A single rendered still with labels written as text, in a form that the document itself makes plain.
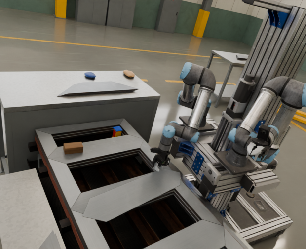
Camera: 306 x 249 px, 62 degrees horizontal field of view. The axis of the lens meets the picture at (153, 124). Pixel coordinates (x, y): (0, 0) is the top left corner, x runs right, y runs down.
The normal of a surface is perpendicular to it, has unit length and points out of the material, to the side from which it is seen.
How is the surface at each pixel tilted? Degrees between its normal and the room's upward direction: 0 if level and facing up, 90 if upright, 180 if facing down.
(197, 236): 0
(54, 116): 90
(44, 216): 0
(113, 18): 90
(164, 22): 90
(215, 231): 0
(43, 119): 90
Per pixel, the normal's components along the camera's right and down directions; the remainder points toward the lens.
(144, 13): 0.42, 0.54
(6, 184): 0.22, -0.84
